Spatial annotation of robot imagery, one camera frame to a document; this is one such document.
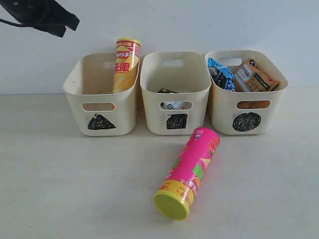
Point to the cream bin circle mark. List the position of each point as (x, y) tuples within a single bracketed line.
[(240, 113)]

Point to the white blue milk carton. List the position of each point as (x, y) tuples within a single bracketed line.
[(172, 105)]

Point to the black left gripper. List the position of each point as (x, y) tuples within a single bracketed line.
[(34, 13)]

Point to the yellow chips can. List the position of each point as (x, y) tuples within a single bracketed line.
[(126, 65)]

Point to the pink chips can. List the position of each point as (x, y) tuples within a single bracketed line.
[(181, 185)]

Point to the blue snack bag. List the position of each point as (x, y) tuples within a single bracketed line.
[(221, 75)]

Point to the purple small box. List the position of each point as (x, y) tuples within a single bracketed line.
[(166, 91)]

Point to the cream bin triangle mark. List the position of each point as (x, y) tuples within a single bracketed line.
[(96, 109)]

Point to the cream bin square mark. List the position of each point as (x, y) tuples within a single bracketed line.
[(182, 72)]

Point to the orange snack bag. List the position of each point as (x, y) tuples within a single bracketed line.
[(250, 79)]

